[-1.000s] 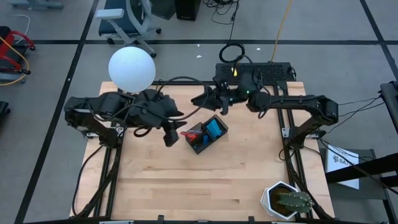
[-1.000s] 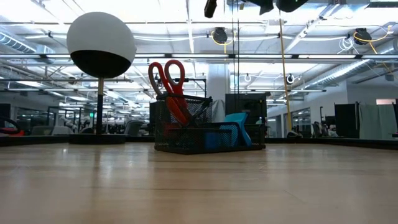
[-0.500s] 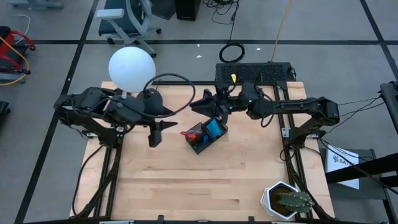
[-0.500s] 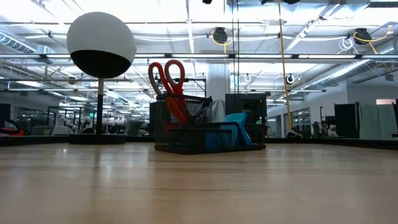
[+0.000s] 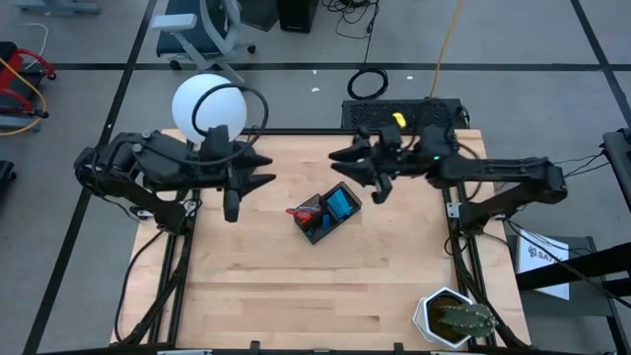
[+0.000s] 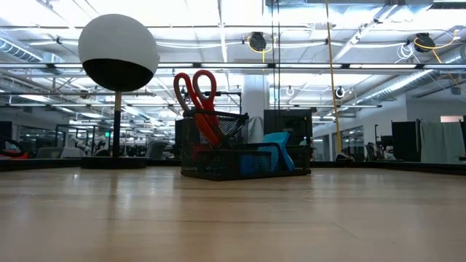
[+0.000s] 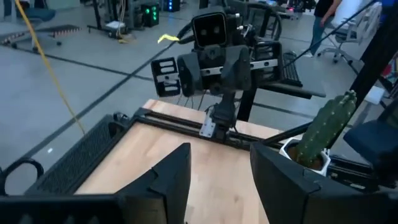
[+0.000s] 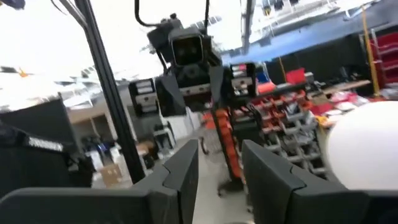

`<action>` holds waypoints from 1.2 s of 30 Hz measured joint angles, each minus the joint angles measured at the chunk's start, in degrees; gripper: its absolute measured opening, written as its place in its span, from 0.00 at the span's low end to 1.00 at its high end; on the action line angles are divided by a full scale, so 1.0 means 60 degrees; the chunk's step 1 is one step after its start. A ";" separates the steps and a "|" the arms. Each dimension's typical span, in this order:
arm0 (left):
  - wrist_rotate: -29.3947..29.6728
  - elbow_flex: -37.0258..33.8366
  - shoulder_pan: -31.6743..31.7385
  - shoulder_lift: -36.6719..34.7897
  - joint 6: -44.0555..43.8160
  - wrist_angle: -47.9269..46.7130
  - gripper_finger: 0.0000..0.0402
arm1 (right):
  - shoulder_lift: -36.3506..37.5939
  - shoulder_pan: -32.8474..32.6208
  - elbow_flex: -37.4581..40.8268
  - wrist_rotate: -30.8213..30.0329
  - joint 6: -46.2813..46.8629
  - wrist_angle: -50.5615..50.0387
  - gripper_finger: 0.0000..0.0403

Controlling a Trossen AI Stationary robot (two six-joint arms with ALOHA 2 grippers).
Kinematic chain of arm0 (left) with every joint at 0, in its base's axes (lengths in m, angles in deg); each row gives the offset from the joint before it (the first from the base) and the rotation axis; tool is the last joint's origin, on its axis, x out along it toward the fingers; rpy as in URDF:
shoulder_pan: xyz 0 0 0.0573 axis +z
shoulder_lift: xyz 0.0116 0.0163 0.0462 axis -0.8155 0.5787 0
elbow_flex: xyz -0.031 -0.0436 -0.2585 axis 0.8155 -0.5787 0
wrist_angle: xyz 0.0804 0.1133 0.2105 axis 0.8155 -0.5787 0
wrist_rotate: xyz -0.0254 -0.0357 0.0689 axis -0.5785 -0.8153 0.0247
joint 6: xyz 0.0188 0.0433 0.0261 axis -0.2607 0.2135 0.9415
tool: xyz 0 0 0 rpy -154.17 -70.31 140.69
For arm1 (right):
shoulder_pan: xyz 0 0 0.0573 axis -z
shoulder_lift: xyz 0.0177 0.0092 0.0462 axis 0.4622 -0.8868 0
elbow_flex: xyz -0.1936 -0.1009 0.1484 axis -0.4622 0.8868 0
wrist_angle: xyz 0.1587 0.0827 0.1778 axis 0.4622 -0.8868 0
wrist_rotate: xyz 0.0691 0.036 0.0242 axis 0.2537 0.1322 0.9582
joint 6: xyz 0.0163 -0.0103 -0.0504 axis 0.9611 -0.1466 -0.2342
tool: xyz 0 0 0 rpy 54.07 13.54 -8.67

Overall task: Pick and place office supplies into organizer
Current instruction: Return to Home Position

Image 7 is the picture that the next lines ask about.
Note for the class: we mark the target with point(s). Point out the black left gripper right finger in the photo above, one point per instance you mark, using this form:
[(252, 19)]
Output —
[(286, 193)]

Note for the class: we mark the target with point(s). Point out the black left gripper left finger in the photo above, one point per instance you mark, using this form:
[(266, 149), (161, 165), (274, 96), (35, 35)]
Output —
[(168, 186)]

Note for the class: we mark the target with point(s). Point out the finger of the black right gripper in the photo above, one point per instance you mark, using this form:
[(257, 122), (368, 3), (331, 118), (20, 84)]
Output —
[(190, 74), (237, 70)]

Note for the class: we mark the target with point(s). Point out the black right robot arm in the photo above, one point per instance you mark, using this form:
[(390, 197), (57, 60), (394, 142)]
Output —
[(225, 115)]

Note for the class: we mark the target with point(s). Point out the white office chair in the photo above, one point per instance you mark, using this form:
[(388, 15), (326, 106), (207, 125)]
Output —
[(351, 25)]

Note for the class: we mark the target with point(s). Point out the white plant pot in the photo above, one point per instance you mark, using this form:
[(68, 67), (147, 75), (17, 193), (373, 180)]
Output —
[(323, 166)]

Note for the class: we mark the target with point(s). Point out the black keyboard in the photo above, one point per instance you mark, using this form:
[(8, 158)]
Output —
[(292, 70)]

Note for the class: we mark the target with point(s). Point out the computer with green lights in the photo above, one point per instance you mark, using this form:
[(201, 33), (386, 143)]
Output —
[(150, 14)]

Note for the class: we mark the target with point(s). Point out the computer with blue lights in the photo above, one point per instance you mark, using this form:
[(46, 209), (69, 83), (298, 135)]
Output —
[(171, 4)]

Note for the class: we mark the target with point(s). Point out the green cactus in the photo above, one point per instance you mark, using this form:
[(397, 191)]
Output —
[(326, 127)]

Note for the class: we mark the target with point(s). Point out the person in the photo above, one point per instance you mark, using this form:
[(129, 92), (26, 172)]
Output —
[(321, 18)]

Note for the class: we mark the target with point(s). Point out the black floor mat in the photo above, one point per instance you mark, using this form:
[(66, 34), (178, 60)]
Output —
[(56, 31)]

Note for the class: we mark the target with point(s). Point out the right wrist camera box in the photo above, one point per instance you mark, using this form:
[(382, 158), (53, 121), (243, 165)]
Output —
[(209, 29)]

